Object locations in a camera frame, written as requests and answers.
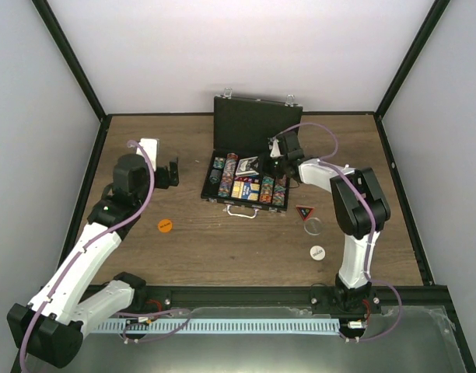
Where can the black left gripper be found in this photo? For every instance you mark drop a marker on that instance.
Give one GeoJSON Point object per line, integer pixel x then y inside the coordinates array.
{"type": "Point", "coordinates": [166, 182]}

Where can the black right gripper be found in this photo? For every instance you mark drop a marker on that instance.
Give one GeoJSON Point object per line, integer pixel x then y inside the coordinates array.
{"type": "Point", "coordinates": [266, 170]}

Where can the blue white card deck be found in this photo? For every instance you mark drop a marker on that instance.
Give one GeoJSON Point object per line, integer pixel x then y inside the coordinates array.
{"type": "Point", "coordinates": [247, 167]}

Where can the red black triangular token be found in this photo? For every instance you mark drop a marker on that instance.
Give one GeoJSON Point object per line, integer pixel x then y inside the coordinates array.
{"type": "Point", "coordinates": [305, 212]}

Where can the black poker chip case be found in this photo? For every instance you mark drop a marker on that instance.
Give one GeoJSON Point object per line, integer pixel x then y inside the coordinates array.
{"type": "Point", "coordinates": [243, 126]}

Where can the blue yellow card deck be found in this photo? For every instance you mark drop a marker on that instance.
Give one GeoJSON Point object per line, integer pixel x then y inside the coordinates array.
{"type": "Point", "coordinates": [245, 190]}

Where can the orange round button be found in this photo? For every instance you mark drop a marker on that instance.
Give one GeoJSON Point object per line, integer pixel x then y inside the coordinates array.
{"type": "Point", "coordinates": [165, 225]}

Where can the clear round plastic disc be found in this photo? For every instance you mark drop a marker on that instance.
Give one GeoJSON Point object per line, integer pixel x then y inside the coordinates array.
{"type": "Point", "coordinates": [313, 226]}

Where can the white dealer button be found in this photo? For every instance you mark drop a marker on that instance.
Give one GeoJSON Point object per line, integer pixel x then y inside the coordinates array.
{"type": "Point", "coordinates": [317, 253]}

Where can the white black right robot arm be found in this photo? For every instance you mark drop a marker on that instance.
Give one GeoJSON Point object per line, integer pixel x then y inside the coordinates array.
{"type": "Point", "coordinates": [360, 206]}

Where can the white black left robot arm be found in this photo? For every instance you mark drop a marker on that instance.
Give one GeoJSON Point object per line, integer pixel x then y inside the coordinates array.
{"type": "Point", "coordinates": [55, 322]}

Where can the poker chip row right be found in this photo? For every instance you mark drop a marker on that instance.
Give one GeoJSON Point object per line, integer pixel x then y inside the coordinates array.
{"type": "Point", "coordinates": [280, 187]}

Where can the black round cup in case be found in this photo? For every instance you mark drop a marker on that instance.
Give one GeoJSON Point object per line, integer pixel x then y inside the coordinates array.
{"type": "Point", "coordinates": [215, 176]}

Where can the short poker chip stack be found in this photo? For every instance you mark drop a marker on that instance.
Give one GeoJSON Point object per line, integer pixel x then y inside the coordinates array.
{"type": "Point", "coordinates": [219, 162]}

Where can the red dice row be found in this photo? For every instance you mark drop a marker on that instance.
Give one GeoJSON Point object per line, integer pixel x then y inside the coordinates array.
{"type": "Point", "coordinates": [248, 179]}

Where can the tall poker chip row left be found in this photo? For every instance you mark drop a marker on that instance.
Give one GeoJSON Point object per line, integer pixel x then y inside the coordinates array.
{"type": "Point", "coordinates": [228, 173]}

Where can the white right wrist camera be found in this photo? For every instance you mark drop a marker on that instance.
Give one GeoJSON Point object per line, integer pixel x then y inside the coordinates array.
{"type": "Point", "coordinates": [275, 152]}

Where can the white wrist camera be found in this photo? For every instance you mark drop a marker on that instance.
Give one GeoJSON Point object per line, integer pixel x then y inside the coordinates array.
{"type": "Point", "coordinates": [275, 152]}
{"type": "Point", "coordinates": [151, 148]}

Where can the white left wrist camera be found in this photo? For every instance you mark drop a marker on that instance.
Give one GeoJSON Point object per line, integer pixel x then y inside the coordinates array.
{"type": "Point", "coordinates": [151, 148]}

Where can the black front mounting rail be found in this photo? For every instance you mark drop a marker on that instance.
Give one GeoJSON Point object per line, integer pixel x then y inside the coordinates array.
{"type": "Point", "coordinates": [319, 298]}

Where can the light blue slotted cable duct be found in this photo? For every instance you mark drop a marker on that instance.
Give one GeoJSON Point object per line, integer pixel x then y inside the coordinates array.
{"type": "Point", "coordinates": [225, 326]}

